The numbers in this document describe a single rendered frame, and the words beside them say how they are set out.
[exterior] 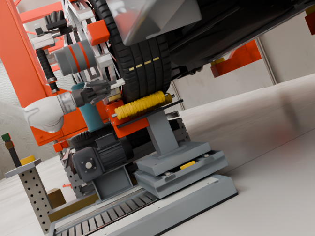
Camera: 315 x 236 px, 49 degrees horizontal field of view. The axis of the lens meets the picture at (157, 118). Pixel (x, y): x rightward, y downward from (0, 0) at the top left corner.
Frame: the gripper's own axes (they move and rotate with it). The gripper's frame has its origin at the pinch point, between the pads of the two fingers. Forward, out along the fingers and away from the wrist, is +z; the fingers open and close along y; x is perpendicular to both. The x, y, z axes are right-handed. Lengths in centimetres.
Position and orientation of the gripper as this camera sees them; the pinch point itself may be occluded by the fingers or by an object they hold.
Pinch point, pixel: (116, 83)
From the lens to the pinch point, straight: 155.8
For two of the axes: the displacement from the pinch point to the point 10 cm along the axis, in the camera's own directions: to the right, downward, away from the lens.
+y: -1.0, -7.0, -7.1
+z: 8.9, -3.8, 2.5
